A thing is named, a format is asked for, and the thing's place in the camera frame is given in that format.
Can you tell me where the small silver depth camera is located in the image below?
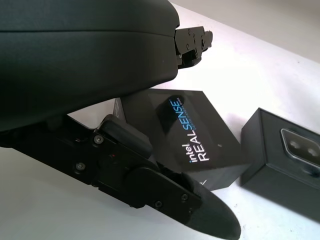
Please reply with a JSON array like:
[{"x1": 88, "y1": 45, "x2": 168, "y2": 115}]
[{"x1": 279, "y1": 127, "x2": 320, "y2": 176}]

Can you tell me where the black camera box base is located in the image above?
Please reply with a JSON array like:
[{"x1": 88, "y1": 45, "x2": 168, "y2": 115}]
[{"x1": 240, "y1": 107, "x2": 320, "y2": 222}]

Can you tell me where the black RealSense box lid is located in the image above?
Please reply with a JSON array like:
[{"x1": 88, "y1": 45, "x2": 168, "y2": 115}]
[{"x1": 113, "y1": 88, "x2": 247, "y2": 192}]

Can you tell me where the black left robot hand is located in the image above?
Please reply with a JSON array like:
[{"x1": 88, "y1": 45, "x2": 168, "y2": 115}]
[{"x1": 0, "y1": 0, "x2": 242, "y2": 240}]

